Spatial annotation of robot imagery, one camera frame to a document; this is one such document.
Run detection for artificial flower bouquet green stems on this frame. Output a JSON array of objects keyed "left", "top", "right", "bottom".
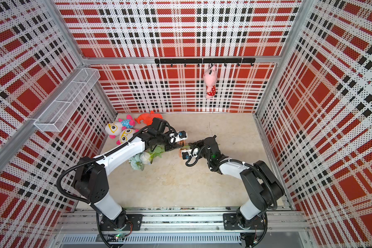
[{"left": 128, "top": 145, "right": 177, "bottom": 171}]

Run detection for pink tape dispenser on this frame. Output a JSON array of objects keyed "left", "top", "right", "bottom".
[{"left": 179, "top": 148, "right": 190, "bottom": 160}]

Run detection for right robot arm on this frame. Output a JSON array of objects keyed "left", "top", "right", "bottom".
[{"left": 180, "top": 136, "right": 285, "bottom": 229}]

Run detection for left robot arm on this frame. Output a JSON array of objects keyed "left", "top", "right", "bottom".
[{"left": 56, "top": 118, "right": 188, "bottom": 229}]

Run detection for red whale plush toy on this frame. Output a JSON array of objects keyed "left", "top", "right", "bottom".
[{"left": 134, "top": 111, "right": 163, "bottom": 126}]

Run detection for white fish plush pink fins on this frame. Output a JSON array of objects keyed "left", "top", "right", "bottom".
[{"left": 116, "top": 129, "right": 138, "bottom": 145}]

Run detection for white fish plush blue fins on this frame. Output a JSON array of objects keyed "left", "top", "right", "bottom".
[{"left": 105, "top": 115, "right": 136, "bottom": 139}]

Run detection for pink hanging plush doll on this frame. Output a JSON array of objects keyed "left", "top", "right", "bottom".
[{"left": 203, "top": 65, "right": 218, "bottom": 99}]

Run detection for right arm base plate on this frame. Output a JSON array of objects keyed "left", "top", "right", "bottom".
[{"left": 223, "top": 213, "right": 266, "bottom": 230}]

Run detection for black hook rail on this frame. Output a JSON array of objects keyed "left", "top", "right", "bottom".
[{"left": 154, "top": 57, "right": 256, "bottom": 66}]

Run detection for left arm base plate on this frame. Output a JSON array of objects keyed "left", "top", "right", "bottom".
[{"left": 99, "top": 214, "right": 143, "bottom": 231}]

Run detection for white wire mesh basket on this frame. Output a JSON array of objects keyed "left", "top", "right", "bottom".
[{"left": 34, "top": 67, "right": 100, "bottom": 132}]

